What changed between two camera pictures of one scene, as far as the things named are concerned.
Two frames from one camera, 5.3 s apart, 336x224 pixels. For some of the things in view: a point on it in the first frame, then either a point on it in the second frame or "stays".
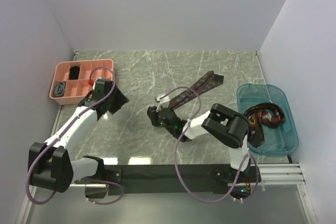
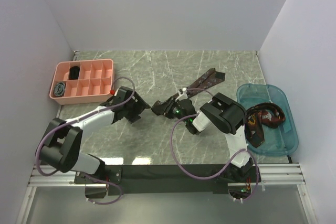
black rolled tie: (74, 71) stays
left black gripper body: (116, 100) to (134, 108)
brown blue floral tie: (209, 81) stays
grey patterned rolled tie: (59, 89) stays
